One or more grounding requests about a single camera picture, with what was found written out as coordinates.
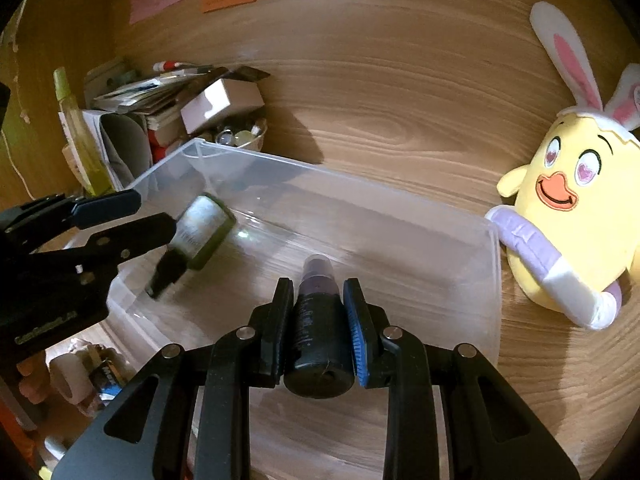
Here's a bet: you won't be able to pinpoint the blue Max blade box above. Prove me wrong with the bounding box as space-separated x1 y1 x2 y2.
89 359 126 402

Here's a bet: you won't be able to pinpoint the dark green dropper bottle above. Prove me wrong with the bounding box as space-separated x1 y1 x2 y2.
145 193 236 299

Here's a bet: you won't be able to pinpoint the purple black spray bottle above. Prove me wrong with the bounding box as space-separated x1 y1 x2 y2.
284 255 355 399

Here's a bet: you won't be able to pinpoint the yellow green spray bottle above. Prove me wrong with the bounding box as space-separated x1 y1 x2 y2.
53 67 114 196

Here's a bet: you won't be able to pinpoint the white folded paper booklets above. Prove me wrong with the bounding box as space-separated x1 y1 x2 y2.
82 110 153 191

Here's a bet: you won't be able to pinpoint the clear plastic storage bin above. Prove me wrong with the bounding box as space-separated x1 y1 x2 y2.
108 141 501 365

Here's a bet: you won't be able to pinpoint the stack of books and papers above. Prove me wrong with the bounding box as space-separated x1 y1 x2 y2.
93 65 269 162

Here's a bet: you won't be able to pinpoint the white bowl of trinkets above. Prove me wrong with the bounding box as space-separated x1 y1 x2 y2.
213 118 268 152

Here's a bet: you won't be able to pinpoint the red white marker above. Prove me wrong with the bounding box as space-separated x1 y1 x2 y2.
152 61 195 73

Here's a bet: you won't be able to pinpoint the yellow chick plush toy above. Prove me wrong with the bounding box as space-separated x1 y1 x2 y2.
485 1 639 330

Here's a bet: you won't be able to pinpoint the small white cardboard box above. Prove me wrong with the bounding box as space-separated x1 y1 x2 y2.
180 78 265 134

